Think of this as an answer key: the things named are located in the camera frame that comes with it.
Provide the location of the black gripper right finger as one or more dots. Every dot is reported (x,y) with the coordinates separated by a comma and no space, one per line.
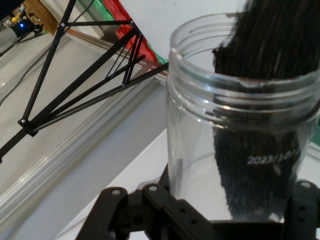
(305,215)

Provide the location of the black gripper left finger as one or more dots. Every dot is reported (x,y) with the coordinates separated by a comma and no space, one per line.
(140,215)

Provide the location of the clear plastic jar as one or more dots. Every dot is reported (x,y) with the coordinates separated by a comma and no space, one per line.
(190,125)

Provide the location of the green foam puzzle piece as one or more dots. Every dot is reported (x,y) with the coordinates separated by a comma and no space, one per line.
(96,5)
(160,58)

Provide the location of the black tripod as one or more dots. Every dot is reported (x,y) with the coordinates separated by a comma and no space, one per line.
(46,65)

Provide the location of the red foam puzzle mat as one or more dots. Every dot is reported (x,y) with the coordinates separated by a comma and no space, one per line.
(113,10)

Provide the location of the black device blue light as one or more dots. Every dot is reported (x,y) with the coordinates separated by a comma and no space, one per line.
(22,25)

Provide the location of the brown cardboard piece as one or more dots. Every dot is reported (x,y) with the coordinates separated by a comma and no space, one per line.
(40,12)

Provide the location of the aluminium wall rail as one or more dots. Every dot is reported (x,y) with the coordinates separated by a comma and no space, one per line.
(75,147)

